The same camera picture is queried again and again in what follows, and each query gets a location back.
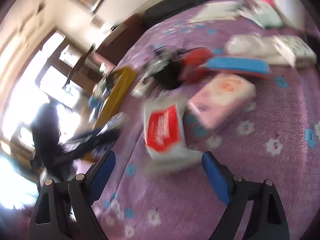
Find red white tissue pack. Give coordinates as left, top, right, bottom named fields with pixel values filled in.
left=143, top=95, right=202, bottom=163

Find red plastic bag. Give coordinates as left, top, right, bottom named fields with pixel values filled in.
left=179, top=48, right=214, bottom=83

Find pink tissue pack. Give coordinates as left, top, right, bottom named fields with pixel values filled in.
left=188, top=73, right=256, bottom=129

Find blue packet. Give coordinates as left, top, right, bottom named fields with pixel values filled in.
left=205, top=56, right=271, bottom=76

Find white green patterned tissue pack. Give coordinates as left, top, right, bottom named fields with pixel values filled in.
left=273, top=35, right=317, bottom=68

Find white plastic bag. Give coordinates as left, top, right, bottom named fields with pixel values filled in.
left=225, top=34, right=279, bottom=59

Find yellow cardboard tray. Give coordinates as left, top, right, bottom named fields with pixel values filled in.
left=94, top=64, right=137, bottom=129

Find dark wooden chair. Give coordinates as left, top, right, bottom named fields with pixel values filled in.
left=62, top=44, right=95, bottom=90

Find brown armchair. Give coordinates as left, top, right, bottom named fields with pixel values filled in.
left=94, top=14, right=145, bottom=66

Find purple floral tablecloth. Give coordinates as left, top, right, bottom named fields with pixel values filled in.
left=93, top=6, right=319, bottom=239

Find white gloves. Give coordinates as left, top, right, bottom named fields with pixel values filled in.
left=238, top=0, right=284, bottom=29

